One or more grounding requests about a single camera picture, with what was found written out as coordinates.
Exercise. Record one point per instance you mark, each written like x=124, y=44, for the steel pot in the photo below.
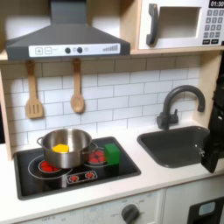
x=67, y=147

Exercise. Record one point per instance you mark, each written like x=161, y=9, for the yellow toy block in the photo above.
x=61, y=148

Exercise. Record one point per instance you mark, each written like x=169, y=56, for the dark grey sink basin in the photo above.
x=175, y=147

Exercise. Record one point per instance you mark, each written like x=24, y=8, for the white toy microwave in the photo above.
x=180, y=23

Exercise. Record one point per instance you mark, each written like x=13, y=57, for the grey oven knob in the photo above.
x=130, y=213

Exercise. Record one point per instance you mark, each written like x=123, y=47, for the black toy stove top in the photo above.
x=73, y=172

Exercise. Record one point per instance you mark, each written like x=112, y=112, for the wooden slotted spatula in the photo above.
x=33, y=102

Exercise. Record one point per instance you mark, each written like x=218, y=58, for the dark grey tap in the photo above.
x=178, y=102

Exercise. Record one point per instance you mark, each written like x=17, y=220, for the wooden spoon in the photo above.
x=77, y=99

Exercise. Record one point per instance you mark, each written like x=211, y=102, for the grey range hood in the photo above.
x=67, y=38

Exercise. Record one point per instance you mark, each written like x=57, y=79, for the green block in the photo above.
x=112, y=154

